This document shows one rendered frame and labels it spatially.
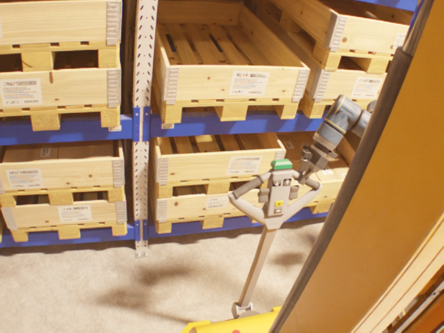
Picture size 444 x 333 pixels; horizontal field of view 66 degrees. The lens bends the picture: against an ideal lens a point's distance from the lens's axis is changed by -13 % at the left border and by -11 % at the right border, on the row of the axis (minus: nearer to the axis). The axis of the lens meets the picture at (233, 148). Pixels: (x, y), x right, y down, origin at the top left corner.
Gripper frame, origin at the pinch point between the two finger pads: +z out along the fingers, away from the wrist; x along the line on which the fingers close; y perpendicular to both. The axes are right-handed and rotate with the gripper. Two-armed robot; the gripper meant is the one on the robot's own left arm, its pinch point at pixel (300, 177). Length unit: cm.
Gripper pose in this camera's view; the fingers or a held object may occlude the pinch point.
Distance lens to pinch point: 163.8
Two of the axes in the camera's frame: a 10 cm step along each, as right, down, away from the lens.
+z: -5.3, 8.3, 1.7
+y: -7.9, -4.1, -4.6
